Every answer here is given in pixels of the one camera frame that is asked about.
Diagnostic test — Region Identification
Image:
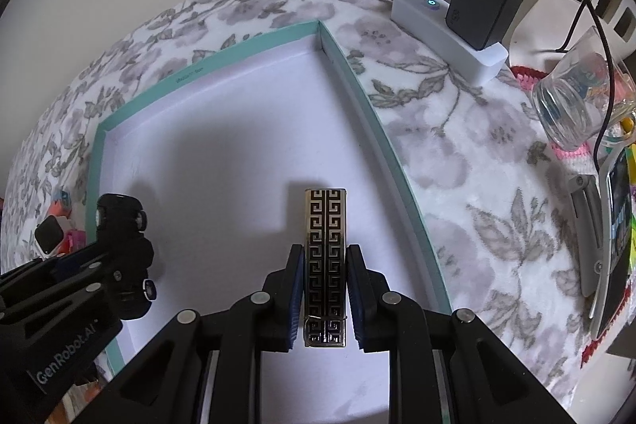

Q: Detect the floral fleece blanket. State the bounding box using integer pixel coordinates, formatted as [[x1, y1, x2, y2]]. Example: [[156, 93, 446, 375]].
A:
[[1, 0, 593, 405]]

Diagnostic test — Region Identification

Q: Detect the gold black patterned lighter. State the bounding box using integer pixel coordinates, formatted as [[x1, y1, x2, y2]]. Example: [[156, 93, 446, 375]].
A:
[[303, 188, 347, 348]]

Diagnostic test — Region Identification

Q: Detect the teal shallow box tray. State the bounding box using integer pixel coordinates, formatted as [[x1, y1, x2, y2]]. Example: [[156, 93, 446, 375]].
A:
[[85, 19, 454, 424]]

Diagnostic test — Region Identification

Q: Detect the white power strip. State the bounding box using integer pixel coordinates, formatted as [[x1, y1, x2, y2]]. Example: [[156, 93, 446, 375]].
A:
[[391, 0, 508, 86]]

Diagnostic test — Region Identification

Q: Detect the clear glass jar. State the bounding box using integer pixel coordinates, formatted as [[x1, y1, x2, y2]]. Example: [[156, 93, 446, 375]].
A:
[[531, 27, 635, 152]]

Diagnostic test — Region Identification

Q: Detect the pink blue box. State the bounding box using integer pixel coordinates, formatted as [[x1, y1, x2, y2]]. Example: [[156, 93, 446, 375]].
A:
[[47, 188, 72, 219]]

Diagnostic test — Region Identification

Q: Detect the black plugged charger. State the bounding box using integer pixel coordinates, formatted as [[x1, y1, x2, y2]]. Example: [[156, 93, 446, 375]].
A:
[[445, 0, 524, 50]]

